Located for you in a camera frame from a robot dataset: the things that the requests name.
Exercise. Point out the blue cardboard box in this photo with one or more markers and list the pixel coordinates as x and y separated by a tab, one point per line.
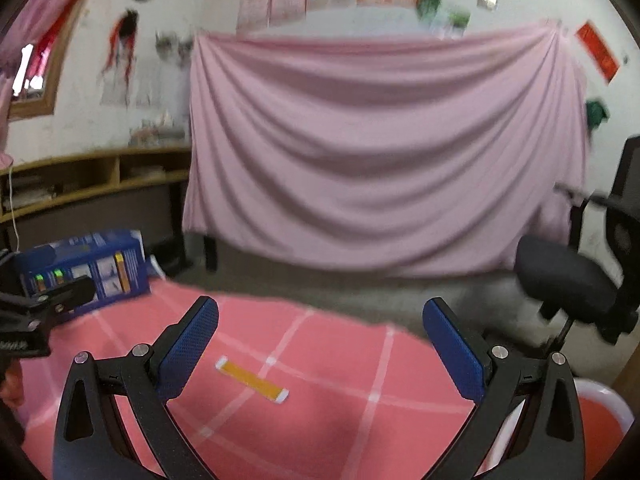
114	260

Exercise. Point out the red tassel wall ornament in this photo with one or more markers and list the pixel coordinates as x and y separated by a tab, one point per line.
121	43

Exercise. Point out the green wall photos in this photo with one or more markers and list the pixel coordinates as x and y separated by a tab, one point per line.
443	18

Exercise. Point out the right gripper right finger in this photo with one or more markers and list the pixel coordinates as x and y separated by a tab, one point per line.
525	422

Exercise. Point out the orange flat sachet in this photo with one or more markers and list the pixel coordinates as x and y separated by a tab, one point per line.
250	380

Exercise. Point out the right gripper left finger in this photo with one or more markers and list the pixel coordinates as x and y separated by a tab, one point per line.
91	440

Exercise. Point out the wooden wall shelf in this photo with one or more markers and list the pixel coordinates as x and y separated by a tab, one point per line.
56	182

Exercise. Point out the wooden window frame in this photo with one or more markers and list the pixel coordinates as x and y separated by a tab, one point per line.
36	83

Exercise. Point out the black office chair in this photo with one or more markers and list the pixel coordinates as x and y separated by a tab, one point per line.
564	280

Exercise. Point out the pink window curtain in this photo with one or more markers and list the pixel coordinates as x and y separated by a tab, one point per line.
31	23

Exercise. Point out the pink checked tablecloth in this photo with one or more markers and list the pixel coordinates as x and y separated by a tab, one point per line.
364	401

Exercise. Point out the left hand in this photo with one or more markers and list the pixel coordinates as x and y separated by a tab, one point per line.
12	387

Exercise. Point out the stack of books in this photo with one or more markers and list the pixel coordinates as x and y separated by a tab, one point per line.
163	133

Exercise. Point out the pink hanging bed sheet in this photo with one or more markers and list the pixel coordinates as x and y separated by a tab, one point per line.
410	156

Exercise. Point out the wooden cabinet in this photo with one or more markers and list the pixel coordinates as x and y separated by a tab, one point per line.
627	383

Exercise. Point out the red paper wall poster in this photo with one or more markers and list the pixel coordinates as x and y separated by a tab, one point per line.
598	49

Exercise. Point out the red and white basin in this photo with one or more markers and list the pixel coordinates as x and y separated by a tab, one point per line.
606	418

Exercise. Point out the green wall hanging bag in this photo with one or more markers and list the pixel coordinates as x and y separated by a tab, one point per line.
597	113

